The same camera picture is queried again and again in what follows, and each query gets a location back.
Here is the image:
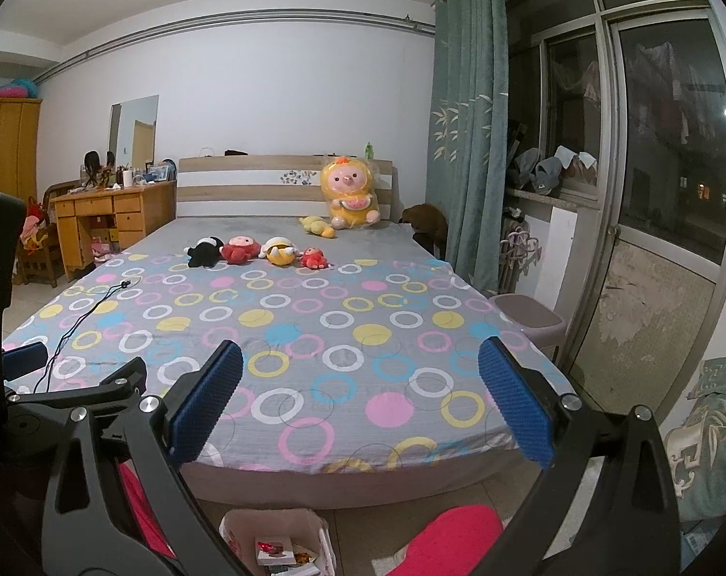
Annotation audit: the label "wooden bed headboard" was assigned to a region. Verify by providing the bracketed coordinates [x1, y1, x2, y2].
[177, 156, 395, 220]

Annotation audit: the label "patterned green cloth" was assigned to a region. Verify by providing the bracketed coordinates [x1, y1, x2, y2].
[661, 356, 726, 524]

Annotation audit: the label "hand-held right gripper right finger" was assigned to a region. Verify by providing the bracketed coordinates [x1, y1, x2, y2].
[467, 336, 681, 576]

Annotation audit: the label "person's right leg red pants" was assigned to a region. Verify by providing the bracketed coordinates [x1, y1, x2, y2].
[387, 505, 505, 576]

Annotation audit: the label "green curtain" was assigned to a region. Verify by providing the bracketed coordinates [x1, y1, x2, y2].
[426, 0, 511, 299]

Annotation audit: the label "pink and blue bundle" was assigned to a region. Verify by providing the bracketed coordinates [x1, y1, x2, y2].
[0, 77, 43, 100]

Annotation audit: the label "pile of grey shoes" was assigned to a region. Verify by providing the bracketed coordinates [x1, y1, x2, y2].
[512, 145, 599, 194]

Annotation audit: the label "wooden chair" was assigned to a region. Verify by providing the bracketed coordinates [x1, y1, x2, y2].
[15, 180, 83, 289]

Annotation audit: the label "wooden wardrobe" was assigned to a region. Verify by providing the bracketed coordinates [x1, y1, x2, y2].
[0, 97, 43, 203]

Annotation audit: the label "wall mirror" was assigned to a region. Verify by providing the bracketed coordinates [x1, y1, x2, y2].
[109, 94, 160, 179]

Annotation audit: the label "pink grey stool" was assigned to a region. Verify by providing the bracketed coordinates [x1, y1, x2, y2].
[488, 294, 567, 364]

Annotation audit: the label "large yellow pig plush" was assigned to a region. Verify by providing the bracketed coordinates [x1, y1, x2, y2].
[320, 156, 383, 231]

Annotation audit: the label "wooden desk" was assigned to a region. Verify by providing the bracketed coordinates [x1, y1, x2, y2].
[51, 180, 178, 282]

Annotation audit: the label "radiator with hangers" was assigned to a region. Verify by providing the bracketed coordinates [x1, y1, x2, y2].
[500, 206, 545, 296]

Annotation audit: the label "yellow bee plush toy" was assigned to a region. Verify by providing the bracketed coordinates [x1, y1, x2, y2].
[260, 236, 298, 268]

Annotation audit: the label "pink and white carton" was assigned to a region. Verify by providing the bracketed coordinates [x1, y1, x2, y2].
[255, 538, 296, 566]

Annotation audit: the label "brown plush bear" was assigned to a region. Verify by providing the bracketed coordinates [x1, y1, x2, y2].
[400, 204, 449, 260]

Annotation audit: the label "black plush toy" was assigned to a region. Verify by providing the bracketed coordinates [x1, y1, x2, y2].
[184, 238, 226, 270]

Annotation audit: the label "person's leg red pants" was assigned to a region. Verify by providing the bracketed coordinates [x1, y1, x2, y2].
[387, 505, 505, 576]
[116, 461, 179, 560]

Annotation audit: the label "window frame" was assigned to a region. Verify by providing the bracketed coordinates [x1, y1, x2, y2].
[505, 0, 726, 397]

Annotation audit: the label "yellow duck plush toy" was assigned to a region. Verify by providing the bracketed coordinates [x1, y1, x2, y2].
[298, 215, 338, 240]

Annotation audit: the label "person's left leg red pants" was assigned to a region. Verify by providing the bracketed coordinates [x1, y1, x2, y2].
[116, 461, 179, 560]

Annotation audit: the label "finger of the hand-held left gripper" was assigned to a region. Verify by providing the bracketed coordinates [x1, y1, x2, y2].
[6, 357, 148, 420]
[1, 341, 49, 380]

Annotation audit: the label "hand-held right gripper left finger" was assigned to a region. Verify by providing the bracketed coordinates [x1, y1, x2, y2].
[42, 339, 247, 576]

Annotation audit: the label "black cable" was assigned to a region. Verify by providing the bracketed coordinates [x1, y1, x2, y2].
[39, 281, 131, 395]

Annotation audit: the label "white plastic trash bag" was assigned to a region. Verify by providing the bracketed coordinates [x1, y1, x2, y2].
[219, 508, 338, 576]

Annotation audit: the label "bed with ring-print sheet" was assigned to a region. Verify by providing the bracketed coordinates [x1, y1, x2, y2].
[1, 216, 575, 506]

